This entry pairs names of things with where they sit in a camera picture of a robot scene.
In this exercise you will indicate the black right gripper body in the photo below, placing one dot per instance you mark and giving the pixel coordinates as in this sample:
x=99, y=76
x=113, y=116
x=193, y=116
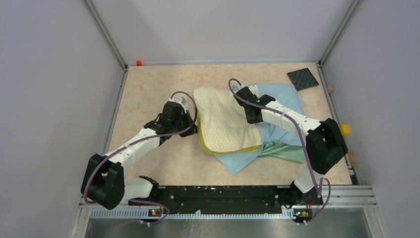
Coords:
x=249, y=119

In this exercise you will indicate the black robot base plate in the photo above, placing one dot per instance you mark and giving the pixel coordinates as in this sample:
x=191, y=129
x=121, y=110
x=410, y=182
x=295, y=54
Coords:
x=241, y=199

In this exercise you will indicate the black textured square mat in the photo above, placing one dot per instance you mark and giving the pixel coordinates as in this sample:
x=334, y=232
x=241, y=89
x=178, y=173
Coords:
x=302, y=79

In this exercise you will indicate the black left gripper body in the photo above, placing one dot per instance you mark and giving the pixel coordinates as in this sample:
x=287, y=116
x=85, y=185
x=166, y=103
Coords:
x=183, y=121

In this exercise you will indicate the cream yellow pillow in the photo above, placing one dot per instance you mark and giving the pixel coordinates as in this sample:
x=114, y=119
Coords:
x=222, y=125

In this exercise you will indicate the small yellow block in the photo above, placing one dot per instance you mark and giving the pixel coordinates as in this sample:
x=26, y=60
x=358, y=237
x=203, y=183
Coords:
x=345, y=130

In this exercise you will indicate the green and blue pillowcase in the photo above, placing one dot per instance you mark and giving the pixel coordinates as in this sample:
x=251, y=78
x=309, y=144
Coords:
x=276, y=142

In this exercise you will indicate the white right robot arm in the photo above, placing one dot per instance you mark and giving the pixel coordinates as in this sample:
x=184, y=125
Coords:
x=322, y=141

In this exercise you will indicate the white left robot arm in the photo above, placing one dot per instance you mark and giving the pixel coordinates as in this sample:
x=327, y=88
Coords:
x=104, y=181

